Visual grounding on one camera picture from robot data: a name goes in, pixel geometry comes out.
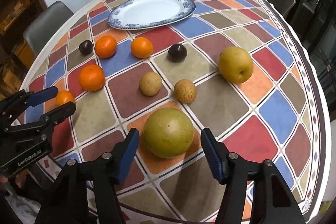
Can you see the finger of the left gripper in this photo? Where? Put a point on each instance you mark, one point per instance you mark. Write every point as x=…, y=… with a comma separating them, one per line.
x=57, y=115
x=35, y=99

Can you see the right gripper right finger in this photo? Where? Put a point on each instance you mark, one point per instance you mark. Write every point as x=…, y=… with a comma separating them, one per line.
x=231, y=170

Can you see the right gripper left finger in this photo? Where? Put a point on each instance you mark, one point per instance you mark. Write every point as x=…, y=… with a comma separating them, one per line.
x=110, y=170

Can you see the small orange mandarin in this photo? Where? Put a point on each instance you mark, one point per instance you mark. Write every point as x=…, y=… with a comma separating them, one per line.
x=64, y=97

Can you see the large orange mandarin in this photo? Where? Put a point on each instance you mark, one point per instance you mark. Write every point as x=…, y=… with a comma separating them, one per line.
x=91, y=78

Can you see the large green pomelo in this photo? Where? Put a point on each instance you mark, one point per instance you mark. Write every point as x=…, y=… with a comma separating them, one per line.
x=168, y=133

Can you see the small dark plum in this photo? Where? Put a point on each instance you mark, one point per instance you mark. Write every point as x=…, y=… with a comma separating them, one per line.
x=86, y=47

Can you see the small brown russet pear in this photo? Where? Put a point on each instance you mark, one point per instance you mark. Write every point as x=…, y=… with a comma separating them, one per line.
x=150, y=83

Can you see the large yellow pear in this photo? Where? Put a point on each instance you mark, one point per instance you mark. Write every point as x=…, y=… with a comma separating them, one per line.
x=235, y=65

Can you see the blue white oval plate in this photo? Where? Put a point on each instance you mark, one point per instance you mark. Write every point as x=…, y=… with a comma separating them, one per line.
x=146, y=14

